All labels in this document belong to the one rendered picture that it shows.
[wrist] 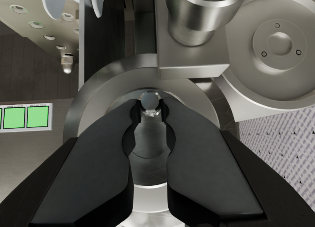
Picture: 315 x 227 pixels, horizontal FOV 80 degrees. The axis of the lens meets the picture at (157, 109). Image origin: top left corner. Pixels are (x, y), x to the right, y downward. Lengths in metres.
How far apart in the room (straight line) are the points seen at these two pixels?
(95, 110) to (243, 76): 0.13
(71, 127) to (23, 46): 2.54
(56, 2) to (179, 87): 0.13
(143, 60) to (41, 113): 0.43
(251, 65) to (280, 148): 0.16
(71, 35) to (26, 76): 2.09
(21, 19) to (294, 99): 0.43
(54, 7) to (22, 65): 2.42
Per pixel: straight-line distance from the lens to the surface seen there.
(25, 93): 2.50
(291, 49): 0.21
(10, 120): 0.61
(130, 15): 0.62
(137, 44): 0.55
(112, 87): 0.16
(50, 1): 0.21
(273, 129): 0.33
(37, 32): 0.48
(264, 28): 0.21
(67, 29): 0.45
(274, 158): 0.33
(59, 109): 0.56
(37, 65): 2.50
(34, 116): 0.58
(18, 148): 0.60
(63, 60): 0.56
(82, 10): 0.22
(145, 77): 0.16
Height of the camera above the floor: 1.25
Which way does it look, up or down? 8 degrees down
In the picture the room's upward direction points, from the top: 177 degrees clockwise
